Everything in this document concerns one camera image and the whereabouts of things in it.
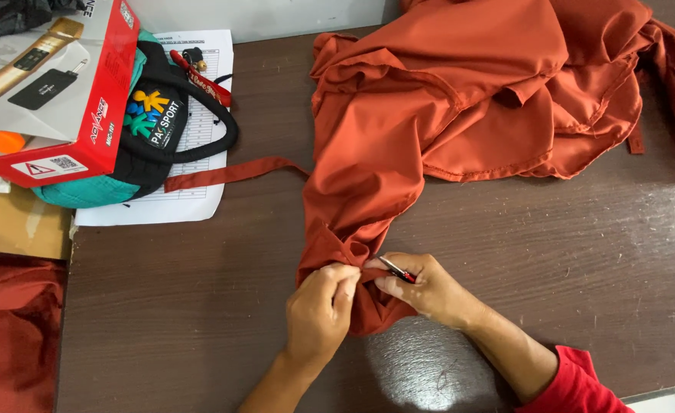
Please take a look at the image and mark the person's right hand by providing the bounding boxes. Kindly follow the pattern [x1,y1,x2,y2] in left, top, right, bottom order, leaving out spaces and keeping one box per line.
[364,251,486,332]

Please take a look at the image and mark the person's left hand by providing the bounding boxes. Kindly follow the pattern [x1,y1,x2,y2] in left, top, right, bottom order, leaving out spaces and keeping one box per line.
[285,263,362,368]

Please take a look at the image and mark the small red thread snips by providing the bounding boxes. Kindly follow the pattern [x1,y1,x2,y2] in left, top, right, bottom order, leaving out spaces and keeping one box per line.
[376,255,417,284]

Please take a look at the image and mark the rust orange fabric garment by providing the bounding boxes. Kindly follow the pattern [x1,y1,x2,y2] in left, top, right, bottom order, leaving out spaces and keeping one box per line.
[163,0,675,337]

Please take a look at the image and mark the printed paper sheet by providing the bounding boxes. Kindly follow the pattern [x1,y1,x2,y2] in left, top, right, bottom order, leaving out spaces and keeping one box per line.
[74,30,234,227]

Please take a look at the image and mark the teal and black bag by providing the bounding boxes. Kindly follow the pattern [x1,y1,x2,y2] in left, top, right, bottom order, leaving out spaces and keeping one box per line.
[31,30,240,209]

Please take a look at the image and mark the person's red sleeve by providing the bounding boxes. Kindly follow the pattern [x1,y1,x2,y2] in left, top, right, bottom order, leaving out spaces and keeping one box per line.
[514,345,635,413]

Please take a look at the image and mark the red cloth pile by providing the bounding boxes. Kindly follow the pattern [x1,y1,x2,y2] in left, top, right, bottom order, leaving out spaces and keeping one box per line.
[0,250,68,413]

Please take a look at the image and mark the brown cardboard piece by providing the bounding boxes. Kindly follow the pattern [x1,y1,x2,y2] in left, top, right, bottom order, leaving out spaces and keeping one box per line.
[0,143,73,261]

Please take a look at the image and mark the red and white microphone box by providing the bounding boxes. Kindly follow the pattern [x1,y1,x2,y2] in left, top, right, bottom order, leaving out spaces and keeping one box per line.
[0,0,141,189]

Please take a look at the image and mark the dark grey cloth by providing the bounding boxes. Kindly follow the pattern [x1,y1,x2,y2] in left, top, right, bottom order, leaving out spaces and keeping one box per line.
[0,0,89,58]

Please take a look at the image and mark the red keychain strap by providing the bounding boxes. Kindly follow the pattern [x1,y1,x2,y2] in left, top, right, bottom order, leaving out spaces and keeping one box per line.
[169,47,233,108]

